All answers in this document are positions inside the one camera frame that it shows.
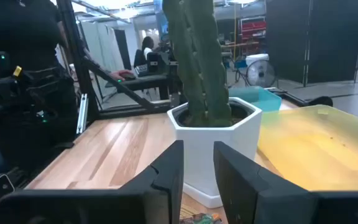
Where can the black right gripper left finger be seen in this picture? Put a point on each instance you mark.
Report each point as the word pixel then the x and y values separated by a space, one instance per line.
pixel 89 208

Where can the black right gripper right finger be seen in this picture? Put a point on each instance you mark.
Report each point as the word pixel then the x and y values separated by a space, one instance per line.
pixel 275 205

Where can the green red granola bar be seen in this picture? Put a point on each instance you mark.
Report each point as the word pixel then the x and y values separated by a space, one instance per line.
pixel 200 219

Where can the translucent yellow plastic bin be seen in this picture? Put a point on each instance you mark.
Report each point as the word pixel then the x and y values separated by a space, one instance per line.
pixel 322 149

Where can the white hexagonal plant pot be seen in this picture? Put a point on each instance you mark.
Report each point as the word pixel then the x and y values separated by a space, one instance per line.
pixel 213 149

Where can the translucent teal plastic bin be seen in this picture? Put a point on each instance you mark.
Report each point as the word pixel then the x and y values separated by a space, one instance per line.
pixel 256 96

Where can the white floor fan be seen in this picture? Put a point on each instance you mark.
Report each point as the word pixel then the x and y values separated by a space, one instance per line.
pixel 260 73

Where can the person's hand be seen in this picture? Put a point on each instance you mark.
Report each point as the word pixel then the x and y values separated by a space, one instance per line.
pixel 120 74

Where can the white bucket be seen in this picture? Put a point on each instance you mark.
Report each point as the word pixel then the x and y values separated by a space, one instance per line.
pixel 256 58

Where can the tall green cactus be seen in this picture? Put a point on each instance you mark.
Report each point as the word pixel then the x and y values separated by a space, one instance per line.
pixel 197 62

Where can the person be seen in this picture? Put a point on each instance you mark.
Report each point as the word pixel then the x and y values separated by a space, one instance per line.
pixel 26 31
pixel 148 46

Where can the black room partition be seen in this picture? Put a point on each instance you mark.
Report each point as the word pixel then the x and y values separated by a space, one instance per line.
pixel 322 37

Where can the red storage bin shelf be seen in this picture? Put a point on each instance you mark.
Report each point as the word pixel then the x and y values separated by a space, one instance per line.
pixel 253 28

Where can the silver aluminium bracket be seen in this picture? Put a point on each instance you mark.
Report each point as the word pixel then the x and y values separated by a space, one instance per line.
pixel 82 115

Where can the black aluminium rig frame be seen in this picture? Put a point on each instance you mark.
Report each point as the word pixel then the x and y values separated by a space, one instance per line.
pixel 73 46

